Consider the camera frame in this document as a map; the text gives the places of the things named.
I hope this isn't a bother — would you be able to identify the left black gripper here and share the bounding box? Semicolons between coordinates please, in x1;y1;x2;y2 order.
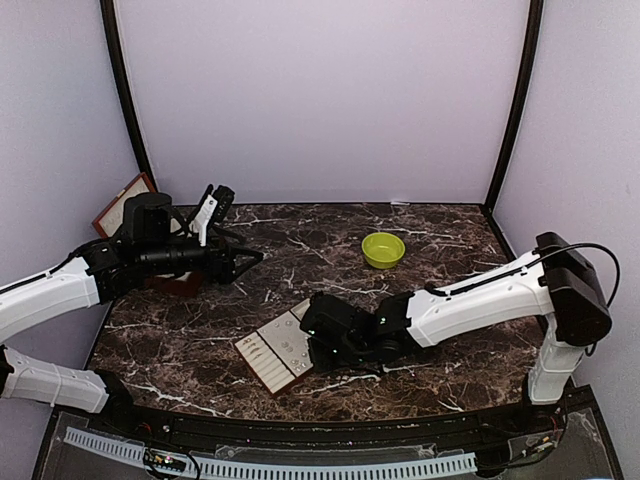
139;226;263;285

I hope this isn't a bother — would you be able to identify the beige jewelry tray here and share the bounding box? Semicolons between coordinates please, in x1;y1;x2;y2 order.
235;309;313;396

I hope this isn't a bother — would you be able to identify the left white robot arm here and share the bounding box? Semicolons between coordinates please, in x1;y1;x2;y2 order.
1;185;263;436

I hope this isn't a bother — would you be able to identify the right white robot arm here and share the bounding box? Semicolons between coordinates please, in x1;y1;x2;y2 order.
300;232;612;434

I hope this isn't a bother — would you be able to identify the brown wooden jewelry box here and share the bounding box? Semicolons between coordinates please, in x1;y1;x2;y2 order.
92;173;204;298

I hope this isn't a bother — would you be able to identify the green plastic bowl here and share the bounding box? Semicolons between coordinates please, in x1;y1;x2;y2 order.
361;232;406;270

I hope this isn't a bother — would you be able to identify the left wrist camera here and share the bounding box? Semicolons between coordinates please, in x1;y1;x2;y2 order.
189;184;235;247

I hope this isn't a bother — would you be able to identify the white slotted cable duct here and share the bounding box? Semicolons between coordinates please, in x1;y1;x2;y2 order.
63;427;478;479

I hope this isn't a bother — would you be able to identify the black front rail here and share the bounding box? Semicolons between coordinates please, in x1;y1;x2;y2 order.
91;364;570;463

